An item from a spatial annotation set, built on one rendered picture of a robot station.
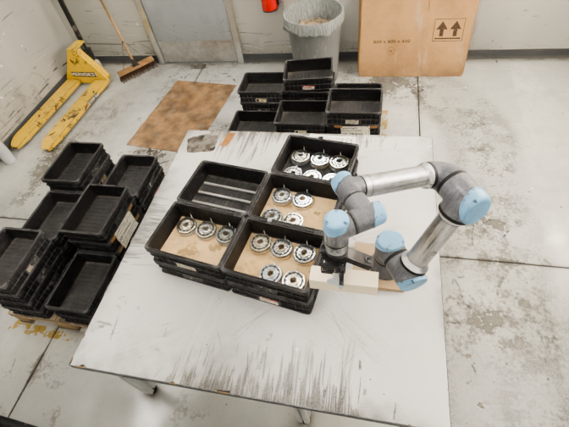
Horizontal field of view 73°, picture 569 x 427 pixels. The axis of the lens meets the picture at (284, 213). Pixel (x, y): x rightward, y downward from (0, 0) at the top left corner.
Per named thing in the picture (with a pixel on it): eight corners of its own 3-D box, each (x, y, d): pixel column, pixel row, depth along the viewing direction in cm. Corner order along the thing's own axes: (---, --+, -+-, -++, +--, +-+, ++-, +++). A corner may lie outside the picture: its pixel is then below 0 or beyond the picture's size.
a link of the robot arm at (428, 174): (452, 148, 138) (333, 166, 122) (472, 168, 132) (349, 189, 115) (439, 172, 147) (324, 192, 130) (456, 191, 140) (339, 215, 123)
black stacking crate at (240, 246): (328, 249, 178) (328, 235, 170) (308, 306, 162) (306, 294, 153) (251, 230, 190) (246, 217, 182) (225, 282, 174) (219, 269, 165)
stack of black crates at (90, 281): (94, 268, 271) (76, 251, 253) (132, 273, 264) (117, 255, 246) (64, 322, 247) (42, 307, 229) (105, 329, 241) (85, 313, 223)
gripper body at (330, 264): (323, 255, 135) (322, 235, 126) (348, 257, 133) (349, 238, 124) (321, 274, 130) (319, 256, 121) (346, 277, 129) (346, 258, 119)
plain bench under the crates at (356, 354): (415, 208, 286) (432, 136, 232) (421, 457, 191) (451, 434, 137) (214, 196, 320) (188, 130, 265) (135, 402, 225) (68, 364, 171)
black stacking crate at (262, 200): (345, 201, 195) (345, 185, 186) (328, 248, 179) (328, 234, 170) (273, 187, 207) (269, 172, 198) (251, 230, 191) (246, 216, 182)
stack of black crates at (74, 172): (98, 181, 327) (69, 141, 292) (129, 183, 320) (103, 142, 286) (74, 219, 303) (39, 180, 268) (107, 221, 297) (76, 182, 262)
